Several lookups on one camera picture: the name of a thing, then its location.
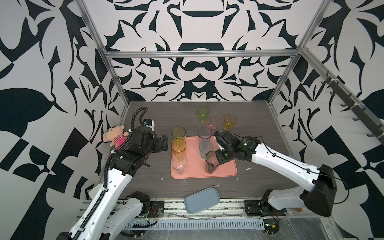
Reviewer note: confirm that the clear stemmed glass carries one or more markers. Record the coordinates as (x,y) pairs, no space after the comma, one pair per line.
(179,163)

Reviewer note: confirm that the tall green glass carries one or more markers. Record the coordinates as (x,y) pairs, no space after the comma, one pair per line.
(178,133)

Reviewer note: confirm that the pink plastic tray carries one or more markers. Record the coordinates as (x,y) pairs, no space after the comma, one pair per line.
(196,165)

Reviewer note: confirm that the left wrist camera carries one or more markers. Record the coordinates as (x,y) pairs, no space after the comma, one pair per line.
(149,123)

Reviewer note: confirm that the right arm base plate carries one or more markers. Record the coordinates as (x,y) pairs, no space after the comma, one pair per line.
(254,208)

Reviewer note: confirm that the small yellow glass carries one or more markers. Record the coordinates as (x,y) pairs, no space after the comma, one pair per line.
(229,122)

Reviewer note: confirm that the wall hook rail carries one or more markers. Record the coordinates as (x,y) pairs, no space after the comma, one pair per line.
(350,102)

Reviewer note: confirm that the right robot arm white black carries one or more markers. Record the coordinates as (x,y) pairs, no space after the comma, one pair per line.
(317,187)

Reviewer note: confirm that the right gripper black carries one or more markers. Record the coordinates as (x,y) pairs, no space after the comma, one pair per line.
(221,160)

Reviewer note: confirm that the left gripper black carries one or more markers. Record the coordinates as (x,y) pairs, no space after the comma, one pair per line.
(157,146)

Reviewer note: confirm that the pink plush doll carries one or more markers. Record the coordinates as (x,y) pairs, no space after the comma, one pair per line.
(116,136)

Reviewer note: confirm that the small green glass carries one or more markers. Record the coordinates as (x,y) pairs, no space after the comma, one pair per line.
(203,113)

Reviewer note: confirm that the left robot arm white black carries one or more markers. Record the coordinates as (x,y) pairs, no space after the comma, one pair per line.
(98,222)

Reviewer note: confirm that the teal frosted cup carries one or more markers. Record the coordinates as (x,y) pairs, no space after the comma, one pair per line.
(205,148)

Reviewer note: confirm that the tall blue glass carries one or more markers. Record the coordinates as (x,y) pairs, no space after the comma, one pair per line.
(204,135)

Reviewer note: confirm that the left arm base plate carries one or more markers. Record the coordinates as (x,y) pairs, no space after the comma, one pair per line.
(156,209)

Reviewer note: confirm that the small pink glass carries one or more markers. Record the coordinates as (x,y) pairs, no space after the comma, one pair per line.
(212,123)

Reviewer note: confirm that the small green circuit board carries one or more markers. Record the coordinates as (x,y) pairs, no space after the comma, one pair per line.
(271,227)

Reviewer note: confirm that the tall amber glass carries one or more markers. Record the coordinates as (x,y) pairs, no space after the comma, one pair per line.
(179,147)

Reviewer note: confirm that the tall dark grey glass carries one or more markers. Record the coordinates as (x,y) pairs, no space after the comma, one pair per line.
(211,162)

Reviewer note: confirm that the white cable duct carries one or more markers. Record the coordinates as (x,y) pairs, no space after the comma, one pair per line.
(205,224)

